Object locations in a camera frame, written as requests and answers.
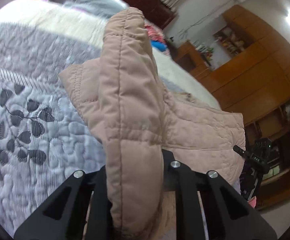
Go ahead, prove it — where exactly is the beige quilted jacket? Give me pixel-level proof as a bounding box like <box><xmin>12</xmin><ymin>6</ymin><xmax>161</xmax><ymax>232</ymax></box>
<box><xmin>60</xmin><ymin>8</ymin><xmax>245</xmax><ymax>239</ymax></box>

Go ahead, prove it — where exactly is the grey leaf-pattern quilt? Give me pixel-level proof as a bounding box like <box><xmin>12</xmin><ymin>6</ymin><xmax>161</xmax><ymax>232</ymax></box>
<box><xmin>0</xmin><ymin>0</ymin><xmax>222</xmax><ymax>240</ymax></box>

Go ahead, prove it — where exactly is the orange wooden wardrobe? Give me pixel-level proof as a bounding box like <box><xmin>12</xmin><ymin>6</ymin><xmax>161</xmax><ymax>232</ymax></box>
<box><xmin>201</xmin><ymin>5</ymin><xmax>290</xmax><ymax>209</ymax></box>

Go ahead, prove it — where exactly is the wooden side desk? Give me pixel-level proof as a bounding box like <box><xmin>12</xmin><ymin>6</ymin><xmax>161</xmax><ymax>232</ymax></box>
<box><xmin>174</xmin><ymin>41</ymin><xmax>211</xmax><ymax>81</ymax></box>

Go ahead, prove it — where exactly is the blue item on bed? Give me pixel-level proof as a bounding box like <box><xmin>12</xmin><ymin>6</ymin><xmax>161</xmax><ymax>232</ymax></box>
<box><xmin>151</xmin><ymin>40</ymin><xmax>168</xmax><ymax>53</ymax></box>

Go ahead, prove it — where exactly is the red floral blanket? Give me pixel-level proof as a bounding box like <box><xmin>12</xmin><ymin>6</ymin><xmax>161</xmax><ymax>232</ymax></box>
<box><xmin>145</xmin><ymin>24</ymin><xmax>165</xmax><ymax>44</ymax></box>

